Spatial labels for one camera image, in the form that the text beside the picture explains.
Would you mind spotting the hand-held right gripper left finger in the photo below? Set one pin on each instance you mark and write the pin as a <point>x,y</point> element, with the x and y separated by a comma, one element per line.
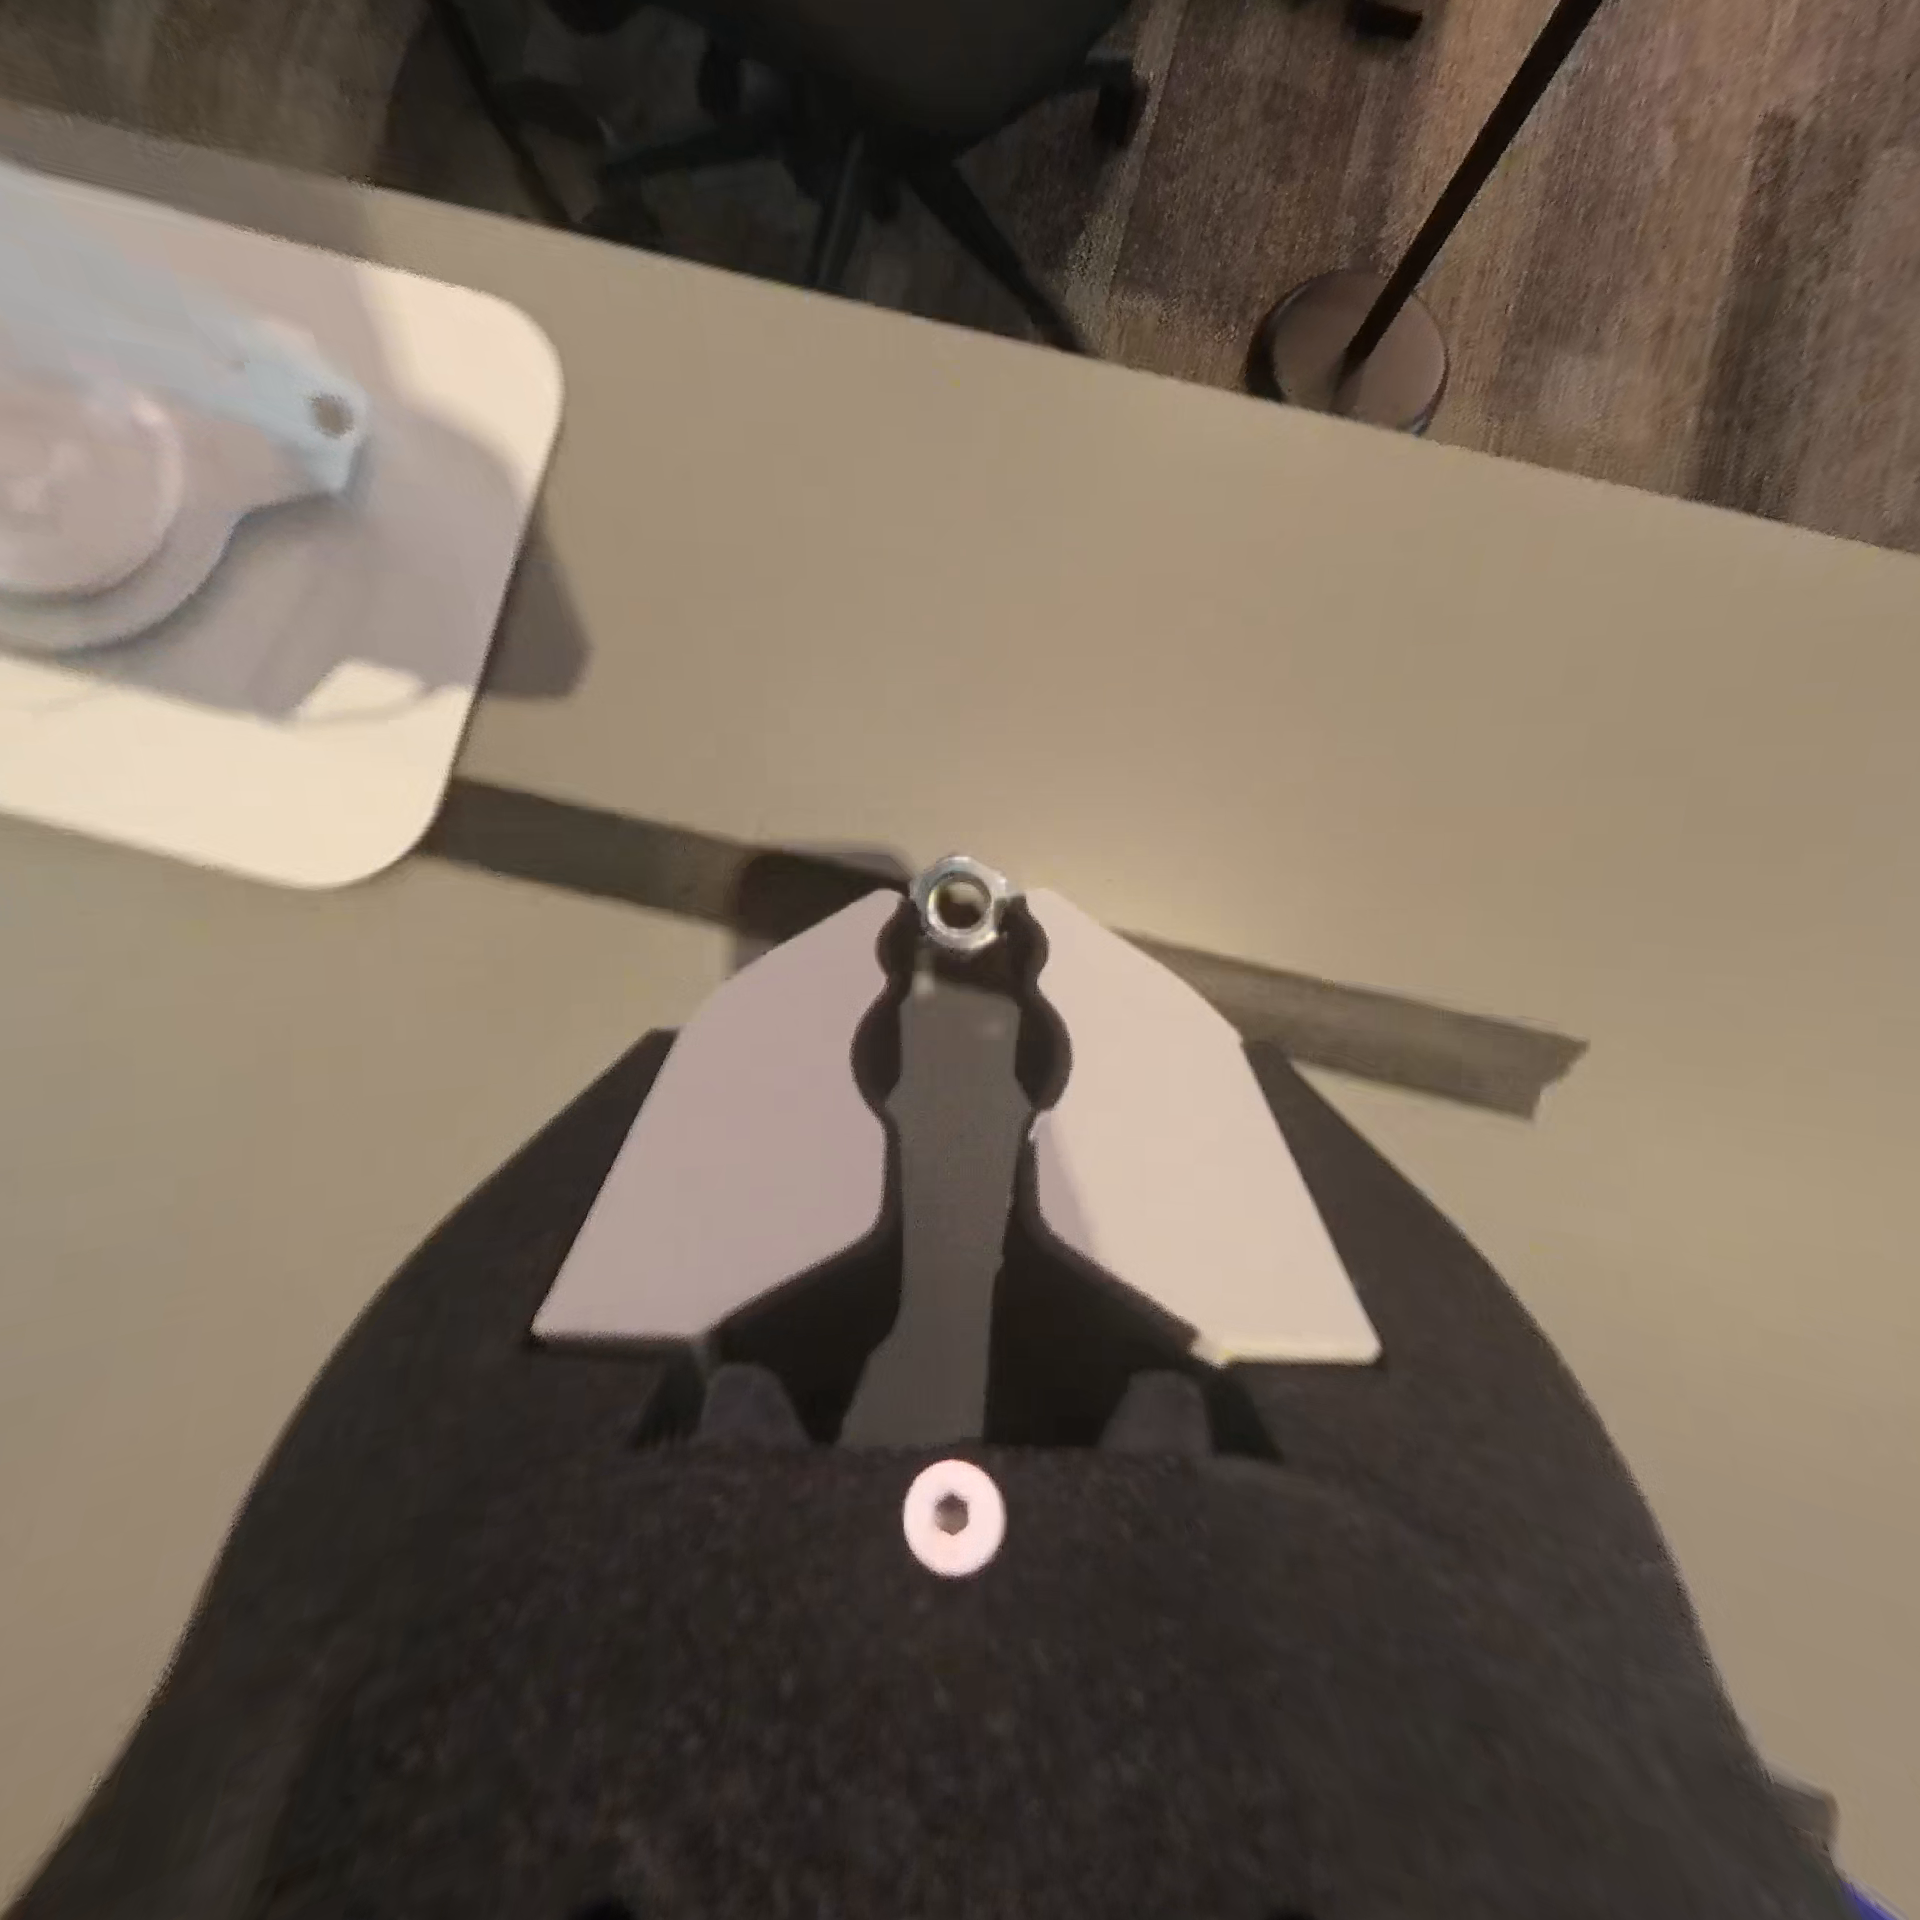
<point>734,1155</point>

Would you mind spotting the grey round plastic part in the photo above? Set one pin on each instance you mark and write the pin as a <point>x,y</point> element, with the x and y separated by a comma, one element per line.
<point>89,524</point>

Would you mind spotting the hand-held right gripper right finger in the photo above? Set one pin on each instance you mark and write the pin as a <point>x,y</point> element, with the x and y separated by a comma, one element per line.
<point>1184,1185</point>

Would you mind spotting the black light stand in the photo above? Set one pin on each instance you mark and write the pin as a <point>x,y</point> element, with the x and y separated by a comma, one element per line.
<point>1349,354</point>

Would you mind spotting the black office chair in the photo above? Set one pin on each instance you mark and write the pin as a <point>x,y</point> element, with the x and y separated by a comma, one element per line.
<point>840,90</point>

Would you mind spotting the silver hex nut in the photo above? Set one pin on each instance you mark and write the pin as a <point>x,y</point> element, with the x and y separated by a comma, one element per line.
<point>991,917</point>

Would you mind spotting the black tape strip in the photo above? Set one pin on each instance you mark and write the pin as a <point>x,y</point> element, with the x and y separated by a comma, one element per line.
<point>1349,1036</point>

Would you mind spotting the white rounded tray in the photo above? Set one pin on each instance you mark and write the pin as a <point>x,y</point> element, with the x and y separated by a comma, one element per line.
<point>422,601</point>

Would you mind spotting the pale blue plastic part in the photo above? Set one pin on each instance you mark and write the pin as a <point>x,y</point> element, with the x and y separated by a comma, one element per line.
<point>224,361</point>

